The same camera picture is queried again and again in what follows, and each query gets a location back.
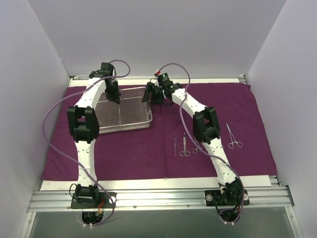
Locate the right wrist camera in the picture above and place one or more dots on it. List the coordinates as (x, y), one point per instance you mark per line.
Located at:
(157, 73)

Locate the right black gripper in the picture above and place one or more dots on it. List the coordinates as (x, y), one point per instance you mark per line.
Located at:
(152, 92)

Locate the wire mesh instrument tray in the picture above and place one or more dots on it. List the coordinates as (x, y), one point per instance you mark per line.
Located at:
(135, 114)

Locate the purple cloth wrap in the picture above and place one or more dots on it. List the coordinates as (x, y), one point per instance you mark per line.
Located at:
(149, 154)

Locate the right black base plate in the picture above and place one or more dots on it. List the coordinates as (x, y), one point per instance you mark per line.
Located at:
(222, 198)

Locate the thin steel tweezers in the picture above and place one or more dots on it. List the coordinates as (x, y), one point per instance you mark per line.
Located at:
(175, 145)

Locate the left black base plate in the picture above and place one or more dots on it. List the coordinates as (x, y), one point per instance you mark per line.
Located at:
(102, 201)

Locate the steel scissors top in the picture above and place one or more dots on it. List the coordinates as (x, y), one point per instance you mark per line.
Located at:
(184, 152)

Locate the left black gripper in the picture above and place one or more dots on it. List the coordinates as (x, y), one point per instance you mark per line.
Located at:
(113, 92)

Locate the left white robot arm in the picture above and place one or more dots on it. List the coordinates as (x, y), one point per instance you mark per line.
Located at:
(84, 128)

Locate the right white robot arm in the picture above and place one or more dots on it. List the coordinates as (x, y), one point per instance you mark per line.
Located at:
(206, 129)

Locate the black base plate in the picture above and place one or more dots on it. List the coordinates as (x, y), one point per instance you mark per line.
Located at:
(222, 198)
(102, 201)

